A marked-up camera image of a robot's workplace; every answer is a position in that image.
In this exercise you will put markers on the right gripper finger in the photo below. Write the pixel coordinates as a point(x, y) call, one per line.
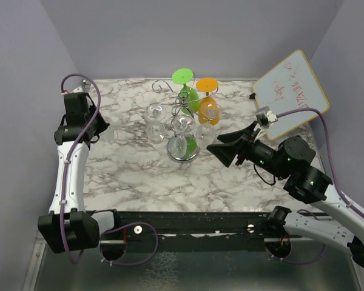
point(233, 136)
point(226, 153)

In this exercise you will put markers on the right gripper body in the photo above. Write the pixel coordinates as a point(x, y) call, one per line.
point(250, 148)

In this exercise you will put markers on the clear wine glass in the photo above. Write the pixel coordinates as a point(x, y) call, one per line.
point(110, 135)
point(182, 125)
point(155, 129)
point(209, 114)

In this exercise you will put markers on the orange plastic wine glass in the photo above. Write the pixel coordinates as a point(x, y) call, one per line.
point(208, 86)

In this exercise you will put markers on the green plastic wine glass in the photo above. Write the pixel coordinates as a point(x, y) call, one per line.
point(187, 93)

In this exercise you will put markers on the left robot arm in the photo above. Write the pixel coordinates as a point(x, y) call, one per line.
point(68, 226)

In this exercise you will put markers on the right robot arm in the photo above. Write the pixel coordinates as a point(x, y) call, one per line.
point(292, 162)

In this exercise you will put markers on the chrome wine glass rack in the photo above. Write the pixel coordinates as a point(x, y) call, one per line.
point(194, 113)

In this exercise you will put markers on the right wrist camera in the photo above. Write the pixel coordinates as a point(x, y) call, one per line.
point(265, 118)

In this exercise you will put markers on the whiteboard with yellow frame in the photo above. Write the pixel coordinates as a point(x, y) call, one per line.
point(291, 84)

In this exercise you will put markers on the black front table rail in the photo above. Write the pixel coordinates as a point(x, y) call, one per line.
point(143, 232)

